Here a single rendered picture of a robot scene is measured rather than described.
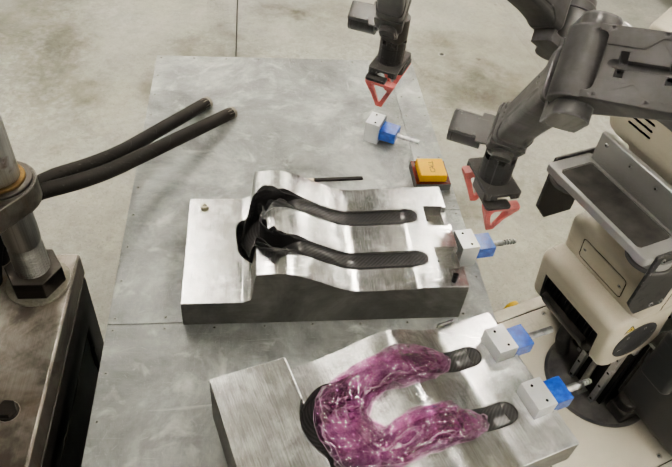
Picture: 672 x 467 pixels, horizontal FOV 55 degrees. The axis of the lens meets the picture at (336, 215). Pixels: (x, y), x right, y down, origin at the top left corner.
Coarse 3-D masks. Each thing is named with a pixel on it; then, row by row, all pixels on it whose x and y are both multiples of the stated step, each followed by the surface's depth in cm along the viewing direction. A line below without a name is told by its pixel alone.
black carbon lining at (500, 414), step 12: (468, 348) 110; (456, 360) 108; (468, 360) 108; (480, 360) 108; (324, 384) 100; (312, 396) 99; (300, 408) 93; (312, 408) 98; (480, 408) 101; (492, 408) 102; (504, 408) 102; (300, 420) 91; (312, 420) 97; (492, 420) 101; (504, 420) 101; (312, 432) 95; (312, 444) 89; (324, 456) 88
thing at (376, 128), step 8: (376, 112) 156; (368, 120) 153; (376, 120) 153; (384, 120) 155; (368, 128) 153; (376, 128) 152; (384, 128) 154; (392, 128) 154; (368, 136) 155; (376, 136) 154; (384, 136) 153; (392, 136) 152; (400, 136) 154; (408, 136) 153; (376, 144) 155
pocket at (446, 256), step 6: (438, 252) 122; (444, 252) 122; (450, 252) 122; (438, 258) 122; (444, 258) 123; (450, 258) 123; (456, 258) 121; (444, 264) 121; (450, 264) 122; (456, 264) 120
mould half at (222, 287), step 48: (336, 192) 130; (384, 192) 131; (432, 192) 131; (192, 240) 121; (336, 240) 120; (384, 240) 121; (432, 240) 122; (192, 288) 113; (240, 288) 114; (288, 288) 110; (336, 288) 111; (384, 288) 113; (432, 288) 114
